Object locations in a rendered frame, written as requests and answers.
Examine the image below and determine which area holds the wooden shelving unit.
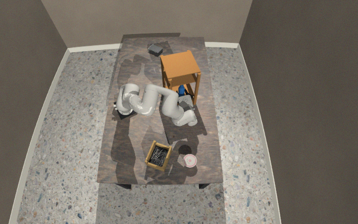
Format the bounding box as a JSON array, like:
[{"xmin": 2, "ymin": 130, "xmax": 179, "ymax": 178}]
[{"xmin": 160, "ymin": 50, "xmax": 201, "ymax": 105}]

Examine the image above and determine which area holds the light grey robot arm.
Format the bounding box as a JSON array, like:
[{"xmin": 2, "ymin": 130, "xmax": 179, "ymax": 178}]
[{"xmin": 113, "ymin": 84, "xmax": 198, "ymax": 126}]

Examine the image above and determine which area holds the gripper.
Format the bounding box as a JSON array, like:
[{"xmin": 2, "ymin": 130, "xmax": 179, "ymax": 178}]
[{"xmin": 177, "ymin": 89, "xmax": 193, "ymax": 108}]

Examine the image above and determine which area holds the blue cylinder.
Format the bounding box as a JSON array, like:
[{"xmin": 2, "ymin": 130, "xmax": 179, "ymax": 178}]
[{"xmin": 178, "ymin": 85, "xmax": 185, "ymax": 97}]

